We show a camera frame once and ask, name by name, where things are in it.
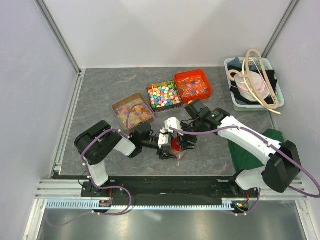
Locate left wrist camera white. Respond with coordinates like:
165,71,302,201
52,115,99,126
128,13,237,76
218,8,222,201
157,132,172,149

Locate purple cable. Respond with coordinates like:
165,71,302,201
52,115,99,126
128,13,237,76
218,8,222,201
168,125,320,217
45,103,166,228

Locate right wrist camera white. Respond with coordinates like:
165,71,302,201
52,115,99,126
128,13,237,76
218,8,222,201
160,117,182,134

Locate beige clothes hanger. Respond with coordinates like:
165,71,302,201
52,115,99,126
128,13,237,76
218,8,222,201
227,49,281,115

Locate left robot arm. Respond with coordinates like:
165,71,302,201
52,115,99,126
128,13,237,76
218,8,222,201
74,120,177,197

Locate orange box of candies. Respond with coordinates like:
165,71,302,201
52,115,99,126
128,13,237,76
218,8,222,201
173,69,212,104

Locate brown tin of popsicle candies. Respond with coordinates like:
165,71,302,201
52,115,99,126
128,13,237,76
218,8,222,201
112,92,154,132

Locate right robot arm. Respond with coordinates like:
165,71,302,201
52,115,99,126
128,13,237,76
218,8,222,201
181,99,301,197

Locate tin of colourful star candies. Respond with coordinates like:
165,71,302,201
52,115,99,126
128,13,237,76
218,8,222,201
146,80,182,113

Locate white laundry basket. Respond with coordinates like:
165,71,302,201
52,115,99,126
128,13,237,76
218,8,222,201
224,57,285,114

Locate green cloth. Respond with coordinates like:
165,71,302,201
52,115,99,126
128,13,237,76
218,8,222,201
228,129,285,172

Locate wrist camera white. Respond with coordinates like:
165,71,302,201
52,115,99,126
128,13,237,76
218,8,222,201
160,117,182,134
157,132,172,149

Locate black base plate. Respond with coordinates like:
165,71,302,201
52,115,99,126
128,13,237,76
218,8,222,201
81,176,258,205

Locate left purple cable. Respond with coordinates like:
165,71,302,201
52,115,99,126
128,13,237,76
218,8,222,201
45,103,166,228

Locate red jar lid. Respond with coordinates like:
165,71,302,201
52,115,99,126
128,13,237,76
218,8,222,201
171,137,181,152

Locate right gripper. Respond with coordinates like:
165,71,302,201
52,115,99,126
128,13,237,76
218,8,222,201
175,118,204,152

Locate clear glass jar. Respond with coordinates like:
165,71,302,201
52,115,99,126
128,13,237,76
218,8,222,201
170,147,186,167

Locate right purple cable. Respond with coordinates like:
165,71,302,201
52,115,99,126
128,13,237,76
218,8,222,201
168,125,320,217

